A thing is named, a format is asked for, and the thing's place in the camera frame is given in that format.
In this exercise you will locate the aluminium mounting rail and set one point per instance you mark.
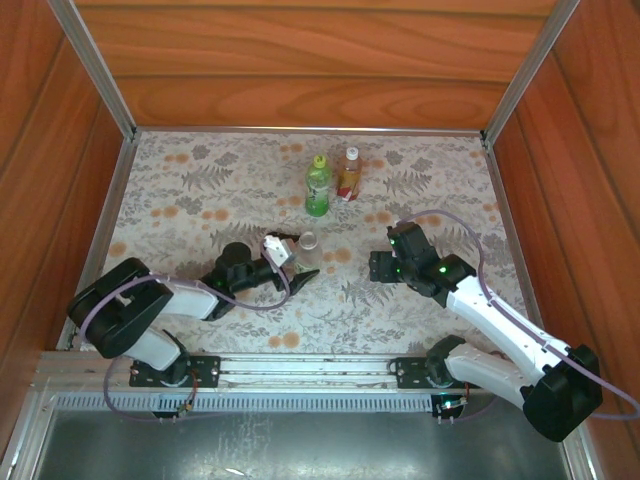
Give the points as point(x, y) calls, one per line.
point(310, 367)

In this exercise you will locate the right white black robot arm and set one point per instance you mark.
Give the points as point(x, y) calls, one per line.
point(500, 325)

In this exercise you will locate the floral tablecloth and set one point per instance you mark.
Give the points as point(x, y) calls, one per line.
point(425, 165)

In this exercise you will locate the white printed bottle cap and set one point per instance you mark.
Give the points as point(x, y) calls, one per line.
point(353, 152)

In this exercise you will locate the clear bottle green label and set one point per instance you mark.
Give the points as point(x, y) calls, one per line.
point(310, 250)

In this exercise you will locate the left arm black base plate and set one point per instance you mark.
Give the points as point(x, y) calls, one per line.
point(207, 372)

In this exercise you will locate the aluminium side floor rail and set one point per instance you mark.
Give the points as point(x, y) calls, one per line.
point(108, 200)
point(502, 190)

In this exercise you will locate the green plastic bottle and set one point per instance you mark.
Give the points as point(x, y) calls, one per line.
point(318, 192)

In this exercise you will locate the small green-lit circuit board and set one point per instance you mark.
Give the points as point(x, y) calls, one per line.
point(452, 403)

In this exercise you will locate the grey metal sheet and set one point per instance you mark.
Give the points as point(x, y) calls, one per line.
point(300, 445)

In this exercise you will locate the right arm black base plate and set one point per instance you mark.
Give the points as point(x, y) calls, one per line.
point(407, 372)

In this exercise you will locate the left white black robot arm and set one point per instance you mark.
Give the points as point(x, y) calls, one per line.
point(185, 300)

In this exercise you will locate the aluminium frame post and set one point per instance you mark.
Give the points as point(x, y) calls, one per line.
point(95, 65)
point(529, 65)

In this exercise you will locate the aluminium lower side bar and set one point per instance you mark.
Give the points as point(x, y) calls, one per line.
point(28, 435)
point(586, 460)

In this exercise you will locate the aluminium back frame bar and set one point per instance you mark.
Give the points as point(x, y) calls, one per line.
point(310, 130)

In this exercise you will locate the amber drink bottle red label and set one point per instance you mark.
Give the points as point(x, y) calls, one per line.
point(349, 175)

